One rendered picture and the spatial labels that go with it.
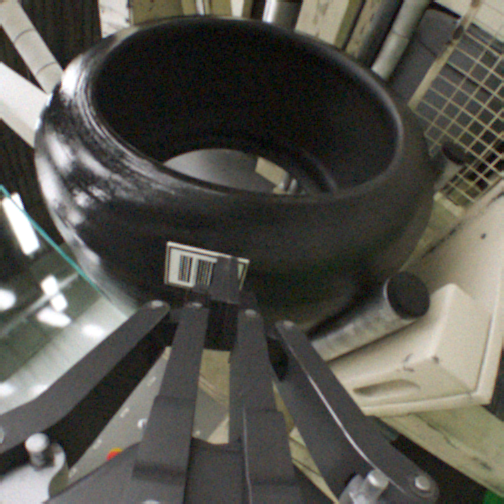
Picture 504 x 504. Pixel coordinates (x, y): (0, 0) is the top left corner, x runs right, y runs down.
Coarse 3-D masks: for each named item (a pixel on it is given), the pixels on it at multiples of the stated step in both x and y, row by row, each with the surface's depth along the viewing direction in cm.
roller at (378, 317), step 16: (400, 272) 26; (384, 288) 25; (400, 288) 24; (416, 288) 25; (368, 304) 27; (384, 304) 25; (400, 304) 24; (416, 304) 24; (336, 320) 34; (352, 320) 30; (368, 320) 28; (384, 320) 26; (400, 320) 24; (320, 336) 38; (336, 336) 34; (352, 336) 31; (368, 336) 29; (320, 352) 39; (336, 352) 36
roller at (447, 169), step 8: (448, 144) 39; (440, 152) 39; (448, 152) 38; (456, 152) 38; (464, 152) 39; (432, 160) 41; (440, 160) 39; (448, 160) 38; (456, 160) 37; (464, 160) 38; (432, 168) 41; (440, 168) 40; (448, 168) 39; (456, 168) 38; (440, 176) 40; (448, 176) 40; (440, 184) 42
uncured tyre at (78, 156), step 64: (128, 64) 46; (192, 64) 55; (256, 64) 57; (320, 64) 52; (64, 128) 26; (128, 128) 57; (192, 128) 66; (256, 128) 69; (320, 128) 63; (384, 128) 49; (64, 192) 25; (128, 192) 23; (192, 192) 24; (256, 192) 25; (320, 192) 64; (384, 192) 28; (128, 256) 24; (256, 256) 24; (320, 256) 25; (384, 256) 28; (320, 320) 32
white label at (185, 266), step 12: (168, 252) 22; (180, 252) 22; (192, 252) 22; (204, 252) 22; (168, 264) 22; (180, 264) 22; (192, 264) 22; (204, 264) 22; (240, 264) 22; (168, 276) 23; (180, 276) 23; (192, 276) 23; (204, 276) 23; (240, 276) 23; (240, 288) 23
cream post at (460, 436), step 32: (0, 64) 87; (0, 96) 78; (32, 96) 80; (32, 128) 74; (384, 416) 62; (416, 416) 54; (448, 416) 55; (480, 416) 56; (448, 448) 55; (480, 448) 52; (480, 480) 57
